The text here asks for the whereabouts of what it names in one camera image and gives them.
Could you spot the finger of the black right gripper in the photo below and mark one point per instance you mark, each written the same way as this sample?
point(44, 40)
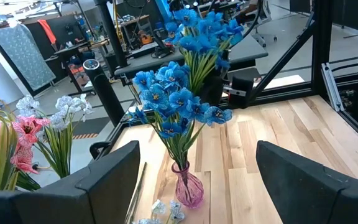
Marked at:
point(242, 101)

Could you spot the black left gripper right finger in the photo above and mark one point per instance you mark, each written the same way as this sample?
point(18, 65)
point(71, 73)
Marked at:
point(315, 202)

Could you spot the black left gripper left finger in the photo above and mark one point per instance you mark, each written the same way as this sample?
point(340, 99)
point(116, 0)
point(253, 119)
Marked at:
point(73, 205)

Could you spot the blue artificial flower bunch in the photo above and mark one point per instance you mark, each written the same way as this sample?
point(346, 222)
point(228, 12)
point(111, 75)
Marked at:
point(188, 17)
point(217, 115)
point(154, 96)

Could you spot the white artificial flower bunch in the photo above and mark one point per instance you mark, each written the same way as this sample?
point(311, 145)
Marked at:
point(26, 104)
point(176, 211)
point(68, 104)

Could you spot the purple glass vase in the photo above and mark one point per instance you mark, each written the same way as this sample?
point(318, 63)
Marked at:
point(187, 193)

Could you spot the grey desk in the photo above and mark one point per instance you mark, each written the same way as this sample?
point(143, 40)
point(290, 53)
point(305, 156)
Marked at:
point(250, 51)

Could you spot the black mat hazard stripe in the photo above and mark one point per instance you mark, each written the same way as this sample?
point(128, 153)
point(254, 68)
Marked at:
point(85, 136)

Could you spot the black office chair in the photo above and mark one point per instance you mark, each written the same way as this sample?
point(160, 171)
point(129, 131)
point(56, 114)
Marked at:
point(261, 18)

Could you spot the silver aluminium bar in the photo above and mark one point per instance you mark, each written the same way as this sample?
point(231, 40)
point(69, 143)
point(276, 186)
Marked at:
point(332, 87)

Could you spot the black tower fan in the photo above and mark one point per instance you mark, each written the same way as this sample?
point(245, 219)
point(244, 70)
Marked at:
point(104, 93)

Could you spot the grey patterned partition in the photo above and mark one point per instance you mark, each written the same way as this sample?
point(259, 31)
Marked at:
point(23, 59)

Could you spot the orange hanging cloth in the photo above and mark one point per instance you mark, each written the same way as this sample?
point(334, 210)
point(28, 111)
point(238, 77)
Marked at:
point(47, 31)

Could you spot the black aluminium table frame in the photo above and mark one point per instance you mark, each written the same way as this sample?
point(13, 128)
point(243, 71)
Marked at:
point(322, 46)

